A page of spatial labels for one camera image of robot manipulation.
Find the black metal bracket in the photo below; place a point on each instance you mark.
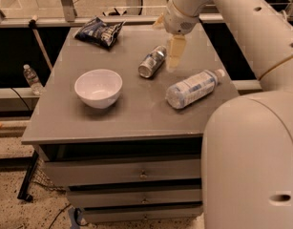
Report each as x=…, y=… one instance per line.
x=24, y=189

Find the grey drawer cabinet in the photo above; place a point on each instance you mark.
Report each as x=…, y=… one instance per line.
x=141, y=124

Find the grey drawer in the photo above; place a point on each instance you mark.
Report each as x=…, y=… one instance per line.
x=93, y=199
x=142, y=213
x=95, y=172

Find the bottom grey drawer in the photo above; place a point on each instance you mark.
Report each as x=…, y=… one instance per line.
x=142, y=213

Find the middle grey drawer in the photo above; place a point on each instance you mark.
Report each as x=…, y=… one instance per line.
x=93, y=199

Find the blue chip bag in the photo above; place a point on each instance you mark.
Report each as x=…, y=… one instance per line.
x=99, y=33

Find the silver blue redbull can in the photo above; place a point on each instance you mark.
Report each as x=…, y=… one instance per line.
x=152, y=61

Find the white bowl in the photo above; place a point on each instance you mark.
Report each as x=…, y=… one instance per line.
x=98, y=88

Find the wooden stick with black tape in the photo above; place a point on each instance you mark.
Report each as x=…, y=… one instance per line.
x=33, y=26

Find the grey metal railing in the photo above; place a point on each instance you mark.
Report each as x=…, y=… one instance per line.
x=208, y=18

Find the top grey drawer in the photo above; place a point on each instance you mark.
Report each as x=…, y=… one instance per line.
x=95, y=172

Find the small water bottle standing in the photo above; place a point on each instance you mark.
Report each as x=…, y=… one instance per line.
x=33, y=80

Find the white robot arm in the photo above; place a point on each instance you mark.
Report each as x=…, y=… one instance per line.
x=247, y=145

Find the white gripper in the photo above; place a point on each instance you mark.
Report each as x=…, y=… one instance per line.
x=177, y=20

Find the clear plastic bottle lying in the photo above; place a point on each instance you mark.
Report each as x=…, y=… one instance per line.
x=193, y=88

